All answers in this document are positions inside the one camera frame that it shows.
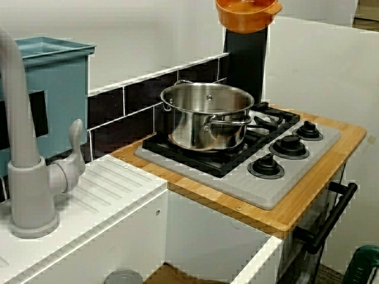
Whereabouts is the orange plastic pot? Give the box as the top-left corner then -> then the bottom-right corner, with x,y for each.
215,0 -> 283,34

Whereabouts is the stainless steel pot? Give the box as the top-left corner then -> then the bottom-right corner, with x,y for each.
159,79 -> 255,152

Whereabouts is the grey toy stove panel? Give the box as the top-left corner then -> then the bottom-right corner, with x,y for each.
134,117 -> 342,212

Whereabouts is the black stove knob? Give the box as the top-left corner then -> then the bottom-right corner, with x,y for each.
292,120 -> 325,141
268,135 -> 310,160
248,153 -> 285,180

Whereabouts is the wooden stove countertop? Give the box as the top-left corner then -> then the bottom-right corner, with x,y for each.
110,104 -> 367,240

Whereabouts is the black burner grate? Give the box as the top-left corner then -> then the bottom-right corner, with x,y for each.
142,101 -> 300,179

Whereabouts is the dark tile backsplash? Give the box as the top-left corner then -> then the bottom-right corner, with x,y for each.
0,52 -> 230,205

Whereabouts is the white toy sink unit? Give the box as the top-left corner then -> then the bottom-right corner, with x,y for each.
0,154 -> 282,284

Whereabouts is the teal plastic bin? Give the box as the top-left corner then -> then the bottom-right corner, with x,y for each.
0,36 -> 97,179

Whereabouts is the brown wooden board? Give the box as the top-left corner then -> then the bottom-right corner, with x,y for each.
143,262 -> 214,284

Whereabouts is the grey round disc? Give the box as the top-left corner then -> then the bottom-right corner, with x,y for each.
104,268 -> 144,284

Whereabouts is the grey toy faucet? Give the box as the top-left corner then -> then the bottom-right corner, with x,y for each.
0,27 -> 87,239

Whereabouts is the green clamp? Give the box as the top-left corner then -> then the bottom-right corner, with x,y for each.
341,245 -> 379,284

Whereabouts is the black oven door handle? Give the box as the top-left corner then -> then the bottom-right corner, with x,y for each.
293,181 -> 358,256

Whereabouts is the black cable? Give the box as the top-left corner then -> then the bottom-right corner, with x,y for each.
312,251 -> 325,284

